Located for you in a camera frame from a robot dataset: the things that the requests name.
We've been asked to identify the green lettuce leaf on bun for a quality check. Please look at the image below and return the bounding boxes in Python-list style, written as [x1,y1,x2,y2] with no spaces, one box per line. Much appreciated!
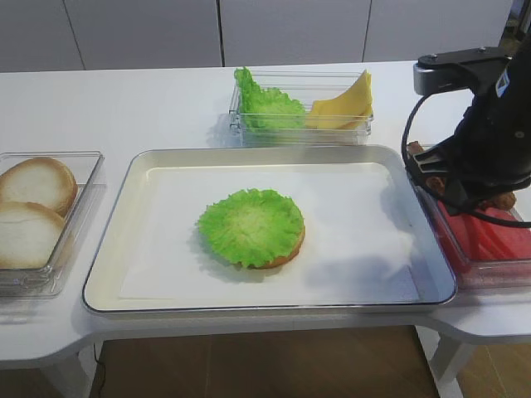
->
[197,188,305,269]

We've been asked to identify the white bun half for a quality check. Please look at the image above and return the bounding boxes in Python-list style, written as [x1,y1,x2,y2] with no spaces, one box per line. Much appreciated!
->
[1,201,65,269]
[1,157,78,216]

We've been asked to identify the brown meat patty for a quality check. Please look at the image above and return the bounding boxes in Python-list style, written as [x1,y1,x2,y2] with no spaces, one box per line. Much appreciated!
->
[407,141,424,156]
[423,177,446,196]
[478,192,517,211]

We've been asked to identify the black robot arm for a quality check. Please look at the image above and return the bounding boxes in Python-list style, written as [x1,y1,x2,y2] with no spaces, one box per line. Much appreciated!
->
[401,36,530,228]

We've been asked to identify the white parchment paper sheet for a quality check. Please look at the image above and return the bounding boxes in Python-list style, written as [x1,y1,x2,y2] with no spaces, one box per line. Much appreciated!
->
[119,165,420,308]

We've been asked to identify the leftmost brown meat patty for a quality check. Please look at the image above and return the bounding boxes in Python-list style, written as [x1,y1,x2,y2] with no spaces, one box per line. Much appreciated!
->
[407,141,424,156]

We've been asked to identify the green lettuce leaves in bin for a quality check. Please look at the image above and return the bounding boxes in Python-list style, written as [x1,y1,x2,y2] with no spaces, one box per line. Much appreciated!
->
[234,67,305,132]

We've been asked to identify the white metal baking tray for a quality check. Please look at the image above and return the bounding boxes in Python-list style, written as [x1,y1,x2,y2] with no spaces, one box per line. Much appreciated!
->
[83,145,457,313]

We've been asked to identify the black cable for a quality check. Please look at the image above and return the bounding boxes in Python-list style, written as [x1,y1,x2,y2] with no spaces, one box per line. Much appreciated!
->
[400,93,531,230]

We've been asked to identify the clear bin with buns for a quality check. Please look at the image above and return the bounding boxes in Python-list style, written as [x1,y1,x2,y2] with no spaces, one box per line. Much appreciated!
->
[1,151,105,298]

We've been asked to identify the front brown meat patty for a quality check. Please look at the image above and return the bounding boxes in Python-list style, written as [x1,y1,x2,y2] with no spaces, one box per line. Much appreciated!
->
[478,192,517,211]

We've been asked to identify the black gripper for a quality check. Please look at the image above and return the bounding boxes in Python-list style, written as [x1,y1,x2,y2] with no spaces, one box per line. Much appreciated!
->
[408,122,530,216]

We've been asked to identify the yellow cheese slices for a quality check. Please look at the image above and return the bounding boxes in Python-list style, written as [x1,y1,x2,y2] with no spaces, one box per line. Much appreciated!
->
[305,70,373,129]

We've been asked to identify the clear bin patties and tomato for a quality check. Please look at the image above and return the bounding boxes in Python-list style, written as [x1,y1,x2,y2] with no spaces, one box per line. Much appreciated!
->
[401,143,531,291]

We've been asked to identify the bottom burger bun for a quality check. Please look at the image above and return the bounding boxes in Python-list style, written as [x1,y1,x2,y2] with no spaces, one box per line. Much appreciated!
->
[249,227,305,269]

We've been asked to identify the upper white bun half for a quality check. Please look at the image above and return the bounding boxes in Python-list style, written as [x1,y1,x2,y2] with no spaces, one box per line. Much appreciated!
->
[1,157,78,216]

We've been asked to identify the lower white bun half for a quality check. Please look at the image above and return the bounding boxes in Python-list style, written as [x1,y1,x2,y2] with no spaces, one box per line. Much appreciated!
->
[1,201,65,269]

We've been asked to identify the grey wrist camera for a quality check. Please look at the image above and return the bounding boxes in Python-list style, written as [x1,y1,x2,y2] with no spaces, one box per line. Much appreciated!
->
[413,46,511,95]

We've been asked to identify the clear bin lettuce and cheese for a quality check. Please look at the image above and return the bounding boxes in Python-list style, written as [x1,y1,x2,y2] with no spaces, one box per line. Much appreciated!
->
[229,68,373,147]

